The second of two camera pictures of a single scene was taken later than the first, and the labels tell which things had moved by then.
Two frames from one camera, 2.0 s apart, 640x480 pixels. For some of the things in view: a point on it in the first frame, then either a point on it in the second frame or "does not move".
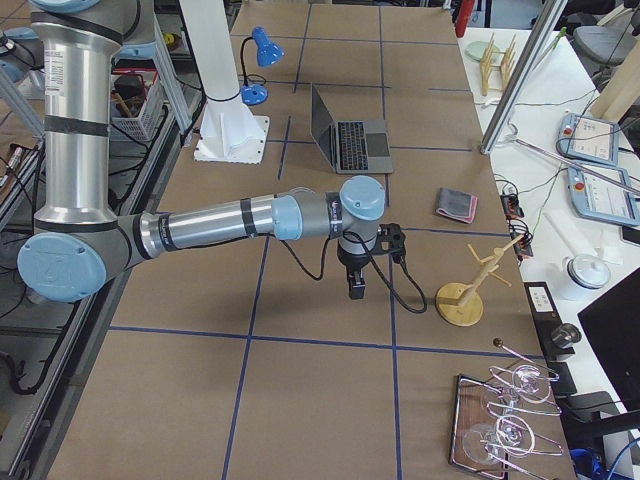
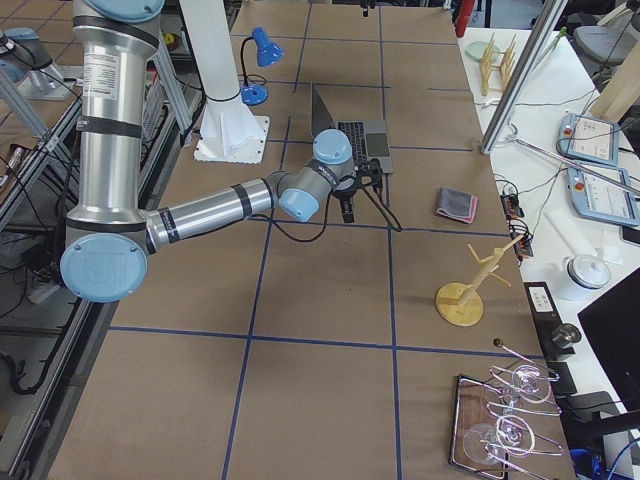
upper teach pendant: (589, 139) does not move
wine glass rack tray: (492, 423) does not move
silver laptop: (349, 147) does not move
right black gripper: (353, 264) → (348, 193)
